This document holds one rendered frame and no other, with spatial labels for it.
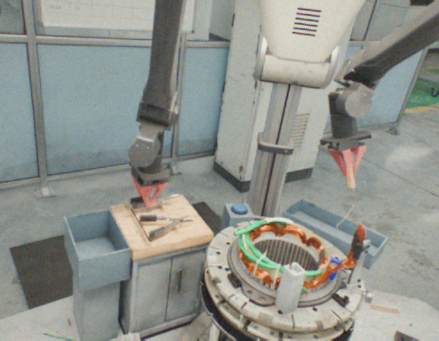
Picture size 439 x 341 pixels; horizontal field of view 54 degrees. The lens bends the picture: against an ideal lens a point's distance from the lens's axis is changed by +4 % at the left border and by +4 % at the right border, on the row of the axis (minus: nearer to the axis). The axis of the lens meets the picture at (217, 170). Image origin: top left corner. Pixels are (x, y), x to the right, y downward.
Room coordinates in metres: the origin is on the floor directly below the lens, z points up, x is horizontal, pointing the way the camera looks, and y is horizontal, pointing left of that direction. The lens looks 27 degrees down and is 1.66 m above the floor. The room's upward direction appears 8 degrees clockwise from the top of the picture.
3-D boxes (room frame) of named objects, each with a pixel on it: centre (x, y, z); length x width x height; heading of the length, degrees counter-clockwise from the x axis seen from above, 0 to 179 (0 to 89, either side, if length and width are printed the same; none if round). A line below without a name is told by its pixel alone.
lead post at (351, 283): (0.68, -0.30, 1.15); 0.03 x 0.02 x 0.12; 113
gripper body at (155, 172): (0.88, 0.16, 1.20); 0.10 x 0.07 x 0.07; 33
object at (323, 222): (0.95, -0.33, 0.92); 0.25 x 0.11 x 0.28; 56
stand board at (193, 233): (0.85, 0.12, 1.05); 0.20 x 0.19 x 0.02; 122
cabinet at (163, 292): (0.85, 0.12, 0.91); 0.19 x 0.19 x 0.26; 32
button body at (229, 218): (1.00, -0.08, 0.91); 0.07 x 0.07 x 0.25; 17
